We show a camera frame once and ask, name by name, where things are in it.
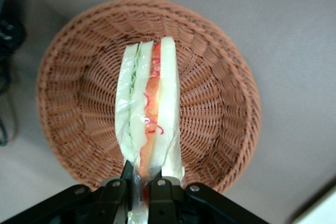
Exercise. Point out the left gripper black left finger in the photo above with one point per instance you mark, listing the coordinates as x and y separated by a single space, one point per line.
110 197

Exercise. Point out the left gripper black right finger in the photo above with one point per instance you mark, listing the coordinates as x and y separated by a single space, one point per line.
168 200

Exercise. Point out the triangle sandwich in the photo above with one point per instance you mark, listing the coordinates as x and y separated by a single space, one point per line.
168 90

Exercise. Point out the brown round wicker basket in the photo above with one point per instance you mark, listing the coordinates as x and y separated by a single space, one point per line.
215 103

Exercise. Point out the beige plastic tray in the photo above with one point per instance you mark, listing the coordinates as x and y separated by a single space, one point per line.
320 208

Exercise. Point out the black machine with yellow panel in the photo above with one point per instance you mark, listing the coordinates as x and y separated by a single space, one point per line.
10 37

